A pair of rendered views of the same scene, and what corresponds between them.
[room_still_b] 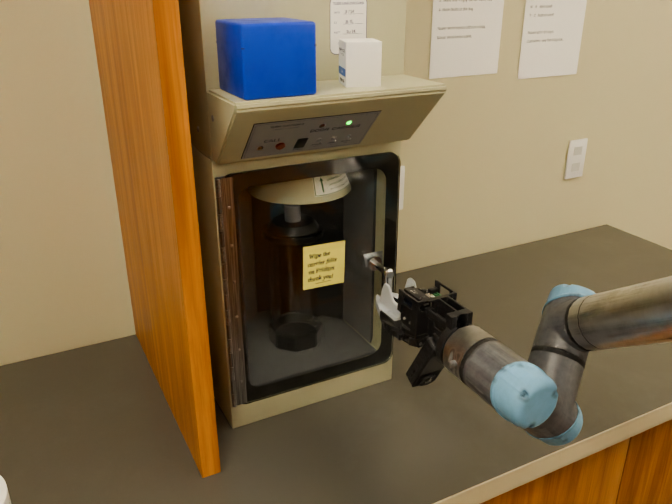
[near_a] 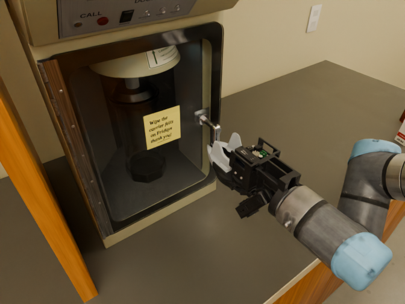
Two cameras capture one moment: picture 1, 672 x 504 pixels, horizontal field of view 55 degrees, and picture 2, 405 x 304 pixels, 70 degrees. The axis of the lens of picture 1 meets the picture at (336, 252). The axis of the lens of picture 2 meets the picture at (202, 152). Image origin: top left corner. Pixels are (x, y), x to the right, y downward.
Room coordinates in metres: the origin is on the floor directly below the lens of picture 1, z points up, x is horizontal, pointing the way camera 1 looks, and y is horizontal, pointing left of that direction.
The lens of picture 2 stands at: (0.49, 0.01, 1.54)
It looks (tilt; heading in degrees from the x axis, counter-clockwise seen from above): 40 degrees down; 352
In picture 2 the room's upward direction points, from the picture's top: straight up
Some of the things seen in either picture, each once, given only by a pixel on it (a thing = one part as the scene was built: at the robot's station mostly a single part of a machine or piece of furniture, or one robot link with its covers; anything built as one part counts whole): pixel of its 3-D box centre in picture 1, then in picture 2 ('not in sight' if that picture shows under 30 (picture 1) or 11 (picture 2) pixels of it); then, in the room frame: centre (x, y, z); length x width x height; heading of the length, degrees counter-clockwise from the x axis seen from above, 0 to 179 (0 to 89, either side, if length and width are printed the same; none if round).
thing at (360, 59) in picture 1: (359, 62); not in sight; (0.94, -0.03, 1.54); 0.05 x 0.05 x 0.06; 11
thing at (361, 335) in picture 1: (316, 280); (158, 139); (0.96, 0.03, 1.19); 0.30 x 0.01 x 0.40; 117
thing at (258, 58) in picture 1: (265, 56); not in sight; (0.87, 0.09, 1.56); 0.10 x 0.10 x 0.09; 28
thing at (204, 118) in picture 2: (381, 287); (210, 138); (0.98, -0.08, 1.17); 0.05 x 0.03 x 0.10; 27
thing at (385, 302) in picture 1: (387, 299); (217, 152); (0.93, -0.08, 1.17); 0.09 x 0.03 x 0.06; 32
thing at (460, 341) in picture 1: (468, 354); (297, 210); (0.77, -0.19, 1.17); 0.08 x 0.05 x 0.08; 118
